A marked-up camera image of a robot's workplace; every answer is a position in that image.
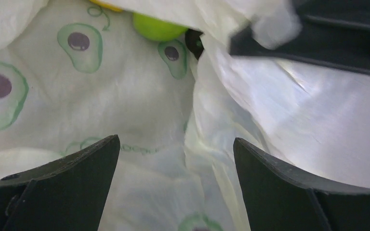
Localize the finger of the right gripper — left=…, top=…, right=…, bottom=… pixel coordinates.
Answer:
left=229, top=0, right=370, bottom=75

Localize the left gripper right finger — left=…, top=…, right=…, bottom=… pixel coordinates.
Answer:
left=233, top=138, right=370, bottom=231

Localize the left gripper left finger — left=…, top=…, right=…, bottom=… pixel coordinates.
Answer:
left=0, top=135, right=120, bottom=231

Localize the light green plastic bag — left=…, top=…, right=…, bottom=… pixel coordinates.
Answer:
left=0, top=0, right=370, bottom=231

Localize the bright green fake apple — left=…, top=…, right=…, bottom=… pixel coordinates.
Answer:
left=132, top=13, right=188, bottom=41

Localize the yellow fake lemon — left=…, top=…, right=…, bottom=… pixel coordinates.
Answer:
left=90, top=0, right=123, bottom=12

